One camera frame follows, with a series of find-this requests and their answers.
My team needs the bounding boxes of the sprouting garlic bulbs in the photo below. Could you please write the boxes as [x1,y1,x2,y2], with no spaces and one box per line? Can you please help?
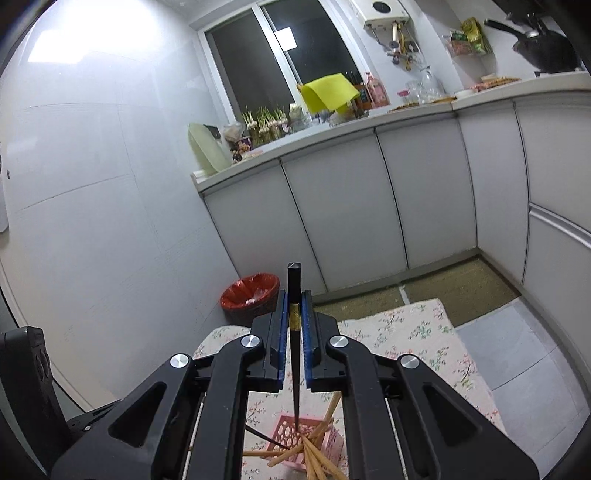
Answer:
[241,105,291,145]

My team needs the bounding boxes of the grey base cabinets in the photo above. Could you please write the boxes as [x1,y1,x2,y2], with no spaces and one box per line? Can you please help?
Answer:
[201,108,481,296]

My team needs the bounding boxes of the white water heater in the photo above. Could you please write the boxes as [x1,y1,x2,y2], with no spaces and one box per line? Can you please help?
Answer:
[348,0,412,31]

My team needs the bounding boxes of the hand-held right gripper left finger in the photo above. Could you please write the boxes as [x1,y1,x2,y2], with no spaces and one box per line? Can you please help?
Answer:
[50,289,288,480]

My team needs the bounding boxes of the trash bin with red bag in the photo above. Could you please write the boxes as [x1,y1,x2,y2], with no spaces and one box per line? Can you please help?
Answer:
[220,273,281,326]

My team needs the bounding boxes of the pale green cutting board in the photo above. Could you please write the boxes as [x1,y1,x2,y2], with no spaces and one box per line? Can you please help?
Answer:
[187,122,232,176]

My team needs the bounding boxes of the yellow cloth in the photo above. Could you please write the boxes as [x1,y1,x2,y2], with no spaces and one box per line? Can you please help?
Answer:
[299,72,361,114]

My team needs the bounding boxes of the grey countertop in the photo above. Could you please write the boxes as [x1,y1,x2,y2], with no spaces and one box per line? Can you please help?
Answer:
[191,71,591,195]

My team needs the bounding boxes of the grey drawer cabinets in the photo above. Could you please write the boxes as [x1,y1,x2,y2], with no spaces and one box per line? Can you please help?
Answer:
[456,88,591,303]

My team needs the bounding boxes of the clear glass jar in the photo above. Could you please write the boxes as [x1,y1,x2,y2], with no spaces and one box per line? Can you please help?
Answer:
[406,66,447,103]

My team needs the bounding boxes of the black chopstick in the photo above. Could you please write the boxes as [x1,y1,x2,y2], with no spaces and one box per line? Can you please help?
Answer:
[287,261,304,422]
[244,425,291,450]

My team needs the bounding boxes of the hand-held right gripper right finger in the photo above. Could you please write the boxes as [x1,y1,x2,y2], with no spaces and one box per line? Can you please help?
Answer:
[302,289,541,480]

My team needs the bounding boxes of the brown doormat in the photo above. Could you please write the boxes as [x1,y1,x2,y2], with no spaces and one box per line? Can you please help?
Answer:
[314,257,523,326]

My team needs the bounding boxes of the hanging snack bags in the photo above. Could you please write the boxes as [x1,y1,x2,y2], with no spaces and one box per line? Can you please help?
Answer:
[445,17,493,59]

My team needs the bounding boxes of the floral tablecloth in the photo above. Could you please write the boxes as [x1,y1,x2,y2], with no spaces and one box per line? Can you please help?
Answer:
[191,298,509,480]

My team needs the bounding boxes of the sliding glass window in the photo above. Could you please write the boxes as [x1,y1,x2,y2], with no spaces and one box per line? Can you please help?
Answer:
[202,0,366,136]

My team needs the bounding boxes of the pink perforated utensil holder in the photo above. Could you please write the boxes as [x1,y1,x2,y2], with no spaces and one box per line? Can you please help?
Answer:
[265,412,345,480]

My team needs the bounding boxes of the black wok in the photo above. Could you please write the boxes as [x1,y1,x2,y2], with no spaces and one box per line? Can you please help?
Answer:
[483,17,584,75]

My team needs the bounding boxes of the dark sauce bottles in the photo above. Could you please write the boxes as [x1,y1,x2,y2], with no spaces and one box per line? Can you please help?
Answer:
[345,71,371,115]

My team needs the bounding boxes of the pink bottle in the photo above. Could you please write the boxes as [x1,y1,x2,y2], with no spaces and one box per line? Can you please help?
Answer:
[363,71,389,110]

